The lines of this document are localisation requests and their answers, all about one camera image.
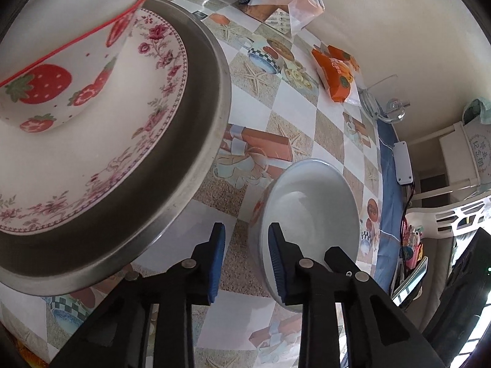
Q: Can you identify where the white power strip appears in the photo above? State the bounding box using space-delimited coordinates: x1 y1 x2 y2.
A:
393 141 415 186

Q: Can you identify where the pale blue bowl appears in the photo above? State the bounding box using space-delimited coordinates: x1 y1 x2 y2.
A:
247 158 361 307

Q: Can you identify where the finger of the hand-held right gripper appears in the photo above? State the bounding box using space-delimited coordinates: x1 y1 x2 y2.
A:
324 245 360 274

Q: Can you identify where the pink colourful object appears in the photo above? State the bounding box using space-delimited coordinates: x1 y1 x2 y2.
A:
399 222 426 269

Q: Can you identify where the grey tablet device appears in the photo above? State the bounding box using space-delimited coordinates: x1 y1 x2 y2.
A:
390 256 429 307

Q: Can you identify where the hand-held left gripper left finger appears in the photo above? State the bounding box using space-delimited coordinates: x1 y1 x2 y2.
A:
50 222 227 368

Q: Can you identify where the black bulky object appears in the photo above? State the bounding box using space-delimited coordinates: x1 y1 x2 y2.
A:
422 227 491 353

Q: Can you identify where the white plastic cutout chair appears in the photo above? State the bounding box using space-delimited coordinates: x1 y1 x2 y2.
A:
404 195 491 238

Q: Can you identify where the orange snack packet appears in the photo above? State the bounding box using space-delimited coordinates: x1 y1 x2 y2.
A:
326 45 361 73
311 48 353 104

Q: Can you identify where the pink floral plate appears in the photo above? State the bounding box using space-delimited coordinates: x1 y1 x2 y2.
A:
0 8 188 234

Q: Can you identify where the checkered printed tablecloth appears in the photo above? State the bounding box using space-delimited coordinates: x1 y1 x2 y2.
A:
0 0 403 368

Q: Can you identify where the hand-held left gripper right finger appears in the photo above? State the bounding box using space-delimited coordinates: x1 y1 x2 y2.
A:
267 222 447 368

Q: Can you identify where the black power cable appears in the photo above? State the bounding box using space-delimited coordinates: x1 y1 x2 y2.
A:
401 184 417 234

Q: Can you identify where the strawberry print bowl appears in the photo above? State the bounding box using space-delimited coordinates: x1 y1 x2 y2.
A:
0 0 150 133

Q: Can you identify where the red floral cloth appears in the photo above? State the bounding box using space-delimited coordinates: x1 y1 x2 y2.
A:
8 333 54 368

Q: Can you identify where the clear glass mug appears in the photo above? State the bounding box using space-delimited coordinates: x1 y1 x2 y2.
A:
358 75 409 123

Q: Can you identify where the large stainless steel basin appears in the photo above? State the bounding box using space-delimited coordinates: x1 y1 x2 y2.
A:
0 0 231 297

